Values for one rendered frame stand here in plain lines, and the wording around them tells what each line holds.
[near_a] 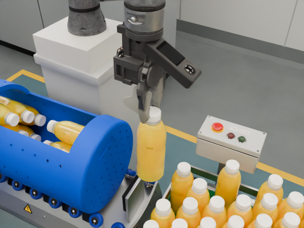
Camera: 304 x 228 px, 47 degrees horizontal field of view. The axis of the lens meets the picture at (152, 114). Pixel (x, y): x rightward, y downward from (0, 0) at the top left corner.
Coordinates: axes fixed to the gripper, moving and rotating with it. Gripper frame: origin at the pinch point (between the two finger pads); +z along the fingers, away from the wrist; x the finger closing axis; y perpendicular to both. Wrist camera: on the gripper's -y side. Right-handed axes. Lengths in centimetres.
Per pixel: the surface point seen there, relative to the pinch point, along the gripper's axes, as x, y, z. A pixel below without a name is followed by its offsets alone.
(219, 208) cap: -4.7, -18.0, 27.2
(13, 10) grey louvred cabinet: -158, 233, 79
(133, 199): -1.7, 6.2, 35.8
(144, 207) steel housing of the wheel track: -5.7, 4.6, 43.3
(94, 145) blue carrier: 2.8, 15.0, 14.6
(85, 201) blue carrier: 10.1, 14.0, 28.7
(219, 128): -31.7, -7.6, 24.4
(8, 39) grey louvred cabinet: -160, 252, 114
